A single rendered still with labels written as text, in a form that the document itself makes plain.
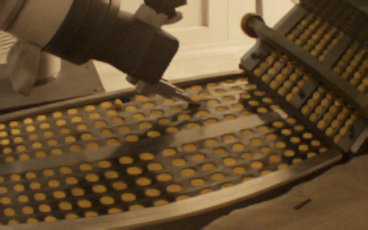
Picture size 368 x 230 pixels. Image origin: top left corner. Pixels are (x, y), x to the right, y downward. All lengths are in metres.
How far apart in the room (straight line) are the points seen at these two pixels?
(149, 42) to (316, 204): 0.21
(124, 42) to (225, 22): 2.86
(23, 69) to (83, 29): 0.06
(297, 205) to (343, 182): 0.06
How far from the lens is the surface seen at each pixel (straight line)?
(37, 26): 0.43
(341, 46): 0.59
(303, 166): 0.47
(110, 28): 0.45
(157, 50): 0.48
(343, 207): 0.38
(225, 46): 3.37
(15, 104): 0.93
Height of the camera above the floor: 1.20
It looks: 27 degrees down
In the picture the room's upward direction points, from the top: 1 degrees clockwise
